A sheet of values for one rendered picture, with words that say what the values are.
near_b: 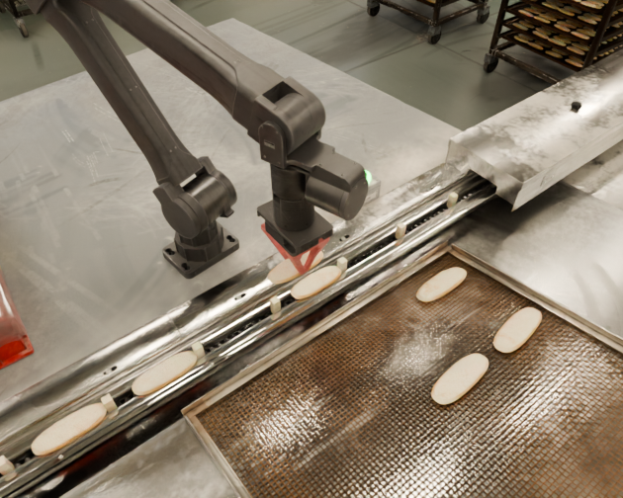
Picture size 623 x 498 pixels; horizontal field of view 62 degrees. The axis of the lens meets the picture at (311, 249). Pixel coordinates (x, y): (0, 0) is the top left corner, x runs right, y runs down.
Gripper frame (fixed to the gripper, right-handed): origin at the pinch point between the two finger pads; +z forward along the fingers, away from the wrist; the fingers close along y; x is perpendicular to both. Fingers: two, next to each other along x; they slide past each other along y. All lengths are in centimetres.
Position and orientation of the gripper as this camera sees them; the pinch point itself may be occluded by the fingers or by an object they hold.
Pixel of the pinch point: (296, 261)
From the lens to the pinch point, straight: 80.1
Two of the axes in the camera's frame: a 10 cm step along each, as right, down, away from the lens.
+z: 0.1, 7.0, 7.2
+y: -6.1, -5.7, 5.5
